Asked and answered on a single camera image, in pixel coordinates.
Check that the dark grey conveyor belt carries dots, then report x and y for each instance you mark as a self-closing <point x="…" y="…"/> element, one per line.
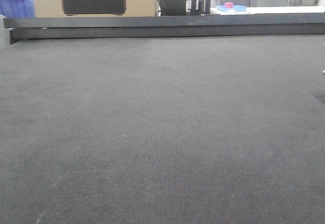
<point x="186" y="130"/>

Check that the blue shallow tray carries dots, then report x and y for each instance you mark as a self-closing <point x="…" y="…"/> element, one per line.
<point x="237" y="8"/>

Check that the white background table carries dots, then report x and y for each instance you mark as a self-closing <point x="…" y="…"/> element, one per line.
<point x="271" y="10"/>

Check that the blue plastic crate background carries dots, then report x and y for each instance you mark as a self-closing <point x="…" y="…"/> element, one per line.
<point x="17" y="8"/>

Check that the black conveyor side rail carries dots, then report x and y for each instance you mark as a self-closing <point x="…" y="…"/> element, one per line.
<point x="166" y="26"/>

